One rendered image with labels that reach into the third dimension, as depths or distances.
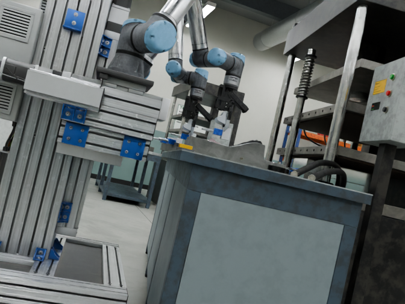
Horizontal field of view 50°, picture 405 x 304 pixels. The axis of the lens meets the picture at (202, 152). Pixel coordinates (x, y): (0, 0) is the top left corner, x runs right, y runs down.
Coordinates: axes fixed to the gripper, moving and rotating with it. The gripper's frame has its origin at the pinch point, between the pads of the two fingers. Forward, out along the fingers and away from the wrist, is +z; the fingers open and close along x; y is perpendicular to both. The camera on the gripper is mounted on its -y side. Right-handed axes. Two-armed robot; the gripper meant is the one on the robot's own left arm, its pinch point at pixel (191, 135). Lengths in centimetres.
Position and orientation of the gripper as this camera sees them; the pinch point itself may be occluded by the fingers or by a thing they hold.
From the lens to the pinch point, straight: 227.2
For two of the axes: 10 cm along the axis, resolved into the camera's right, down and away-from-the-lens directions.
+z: -2.3, 9.7, -0.3
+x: 1.3, -0.1, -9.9
